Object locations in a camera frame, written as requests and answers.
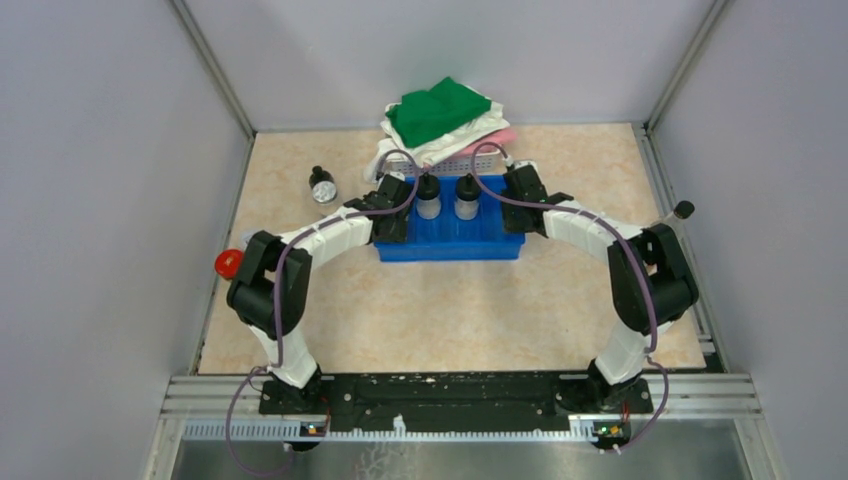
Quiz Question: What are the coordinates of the black-capped squeeze bottle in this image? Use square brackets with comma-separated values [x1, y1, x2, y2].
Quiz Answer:
[415, 173, 441, 220]
[454, 174, 481, 221]

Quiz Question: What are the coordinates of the blue plastic divided tray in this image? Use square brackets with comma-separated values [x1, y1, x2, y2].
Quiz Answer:
[375, 176, 525, 263]

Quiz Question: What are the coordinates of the silver-lidded clear shaker bottle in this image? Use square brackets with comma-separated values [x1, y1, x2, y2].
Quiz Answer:
[311, 181, 338, 207]

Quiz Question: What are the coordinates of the tall dark sauce bottle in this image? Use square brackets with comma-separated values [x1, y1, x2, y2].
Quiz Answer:
[660, 200, 695, 231]

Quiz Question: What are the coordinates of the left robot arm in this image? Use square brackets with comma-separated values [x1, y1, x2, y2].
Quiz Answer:
[214, 174, 419, 414]

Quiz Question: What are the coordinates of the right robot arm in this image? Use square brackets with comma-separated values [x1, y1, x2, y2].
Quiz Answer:
[501, 161, 700, 412]

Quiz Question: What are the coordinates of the white plastic basket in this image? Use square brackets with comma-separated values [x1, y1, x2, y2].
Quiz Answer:
[383, 148, 503, 176]

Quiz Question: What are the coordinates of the pink folded cloth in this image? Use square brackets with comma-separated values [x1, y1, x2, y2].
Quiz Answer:
[456, 128, 517, 156]

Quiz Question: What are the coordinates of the white folded cloth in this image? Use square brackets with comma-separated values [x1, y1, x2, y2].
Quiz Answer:
[362, 101, 511, 183]

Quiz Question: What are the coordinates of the small black cap bottle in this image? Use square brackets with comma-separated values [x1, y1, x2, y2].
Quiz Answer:
[308, 165, 334, 188]

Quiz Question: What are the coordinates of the green folded cloth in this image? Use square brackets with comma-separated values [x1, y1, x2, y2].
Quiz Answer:
[385, 77, 492, 148]

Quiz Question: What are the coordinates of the white-lidded brown spice jar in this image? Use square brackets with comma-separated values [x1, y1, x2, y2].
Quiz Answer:
[240, 229, 257, 248]

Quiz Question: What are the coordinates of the red-lidded jar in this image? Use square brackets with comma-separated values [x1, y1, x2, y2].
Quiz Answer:
[214, 249, 244, 280]

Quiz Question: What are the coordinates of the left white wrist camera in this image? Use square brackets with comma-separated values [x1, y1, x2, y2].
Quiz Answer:
[375, 171, 405, 187]

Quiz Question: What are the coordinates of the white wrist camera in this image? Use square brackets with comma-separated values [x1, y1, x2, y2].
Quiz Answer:
[375, 171, 405, 187]
[504, 157, 538, 172]

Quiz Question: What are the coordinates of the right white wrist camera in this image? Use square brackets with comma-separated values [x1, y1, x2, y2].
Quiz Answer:
[504, 157, 538, 172]

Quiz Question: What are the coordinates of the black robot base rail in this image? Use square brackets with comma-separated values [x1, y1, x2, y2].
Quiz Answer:
[160, 371, 762, 443]

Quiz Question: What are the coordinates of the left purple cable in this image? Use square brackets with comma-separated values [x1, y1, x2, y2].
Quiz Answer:
[223, 149, 425, 480]

